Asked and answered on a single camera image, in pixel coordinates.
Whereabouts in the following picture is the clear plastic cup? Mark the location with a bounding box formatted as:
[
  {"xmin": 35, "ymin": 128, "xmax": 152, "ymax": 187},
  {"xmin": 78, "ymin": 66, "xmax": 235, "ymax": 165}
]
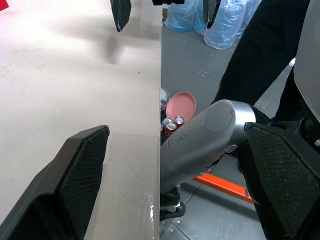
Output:
[{"xmin": 160, "ymin": 87, "xmax": 171, "ymax": 111}]

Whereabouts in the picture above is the blue plastic bag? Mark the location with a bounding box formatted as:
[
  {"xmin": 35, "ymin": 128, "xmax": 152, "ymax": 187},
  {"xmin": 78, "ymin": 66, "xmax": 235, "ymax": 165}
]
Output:
[
  {"xmin": 163, "ymin": 0, "xmax": 199, "ymax": 33},
  {"xmin": 203, "ymin": 0, "xmax": 261, "ymax": 50},
  {"xmin": 192, "ymin": 0, "xmax": 208, "ymax": 36}
]

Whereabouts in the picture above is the silver robot torso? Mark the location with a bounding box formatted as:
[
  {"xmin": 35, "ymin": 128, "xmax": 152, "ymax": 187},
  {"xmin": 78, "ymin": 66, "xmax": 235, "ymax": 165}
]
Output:
[{"xmin": 293, "ymin": 0, "xmax": 320, "ymax": 121}]

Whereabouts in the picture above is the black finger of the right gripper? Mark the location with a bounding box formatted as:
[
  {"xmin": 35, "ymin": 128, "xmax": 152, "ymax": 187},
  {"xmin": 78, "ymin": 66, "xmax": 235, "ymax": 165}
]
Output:
[
  {"xmin": 109, "ymin": 0, "xmax": 132, "ymax": 33},
  {"xmin": 202, "ymin": 0, "xmax": 222, "ymax": 30}
]

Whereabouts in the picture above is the red cola can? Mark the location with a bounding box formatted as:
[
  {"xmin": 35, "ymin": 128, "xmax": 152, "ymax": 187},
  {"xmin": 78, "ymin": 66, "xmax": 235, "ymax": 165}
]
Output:
[
  {"xmin": 161, "ymin": 117, "xmax": 174, "ymax": 131},
  {"xmin": 173, "ymin": 115, "xmax": 186, "ymax": 129},
  {"xmin": 164, "ymin": 122, "xmax": 178, "ymax": 140}
]

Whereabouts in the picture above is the black sneaker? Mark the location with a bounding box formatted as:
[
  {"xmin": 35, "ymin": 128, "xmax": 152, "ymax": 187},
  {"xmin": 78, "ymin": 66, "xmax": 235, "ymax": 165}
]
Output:
[{"xmin": 159, "ymin": 186, "xmax": 187, "ymax": 222}]

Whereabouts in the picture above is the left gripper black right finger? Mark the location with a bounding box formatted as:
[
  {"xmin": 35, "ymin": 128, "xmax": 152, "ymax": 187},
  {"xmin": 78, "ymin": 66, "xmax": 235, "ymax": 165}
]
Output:
[{"xmin": 243, "ymin": 121, "xmax": 320, "ymax": 240}]

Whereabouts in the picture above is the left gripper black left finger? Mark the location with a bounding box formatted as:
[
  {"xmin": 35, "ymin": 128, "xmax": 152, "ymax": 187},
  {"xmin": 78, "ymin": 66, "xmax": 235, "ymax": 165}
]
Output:
[{"xmin": 0, "ymin": 124, "xmax": 111, "ymax": 240}]

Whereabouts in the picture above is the pink round bowl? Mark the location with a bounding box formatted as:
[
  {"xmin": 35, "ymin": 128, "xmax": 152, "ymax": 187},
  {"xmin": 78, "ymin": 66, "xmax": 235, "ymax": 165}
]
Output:
[{"xmin": 165, "ymin": 91, "xmax": 197, "ymax": 123}]

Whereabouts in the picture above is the person's black trouser leg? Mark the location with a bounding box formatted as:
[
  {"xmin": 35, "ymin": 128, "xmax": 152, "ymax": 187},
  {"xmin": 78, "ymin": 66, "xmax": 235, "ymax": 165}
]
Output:
[{"xmin": 214, "ymin": 0, "xmax": 311, "ymax": 107}]

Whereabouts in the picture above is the orange floor bar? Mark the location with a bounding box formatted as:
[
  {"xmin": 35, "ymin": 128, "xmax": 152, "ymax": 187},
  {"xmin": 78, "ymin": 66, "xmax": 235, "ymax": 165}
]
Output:
[{"xmin": 191, "ymin": 174, "xmax": 255, "ymax": 205}]

